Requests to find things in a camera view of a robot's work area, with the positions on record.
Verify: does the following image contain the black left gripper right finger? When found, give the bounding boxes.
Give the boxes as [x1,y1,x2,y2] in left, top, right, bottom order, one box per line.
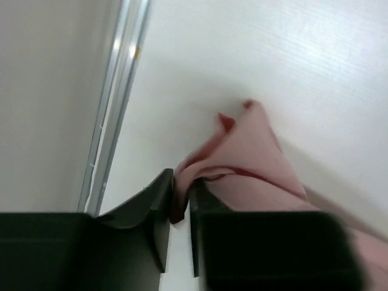
[188,178,230,278]

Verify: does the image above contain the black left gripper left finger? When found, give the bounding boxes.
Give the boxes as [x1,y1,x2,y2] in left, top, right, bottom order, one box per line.
[97,169,174,273]

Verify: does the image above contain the pink trousers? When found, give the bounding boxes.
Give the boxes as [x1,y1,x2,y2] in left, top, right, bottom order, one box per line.
[170,101,387,290]

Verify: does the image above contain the aluminium table frame rail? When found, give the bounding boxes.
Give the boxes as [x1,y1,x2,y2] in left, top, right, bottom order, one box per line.
[77,0,152,216]

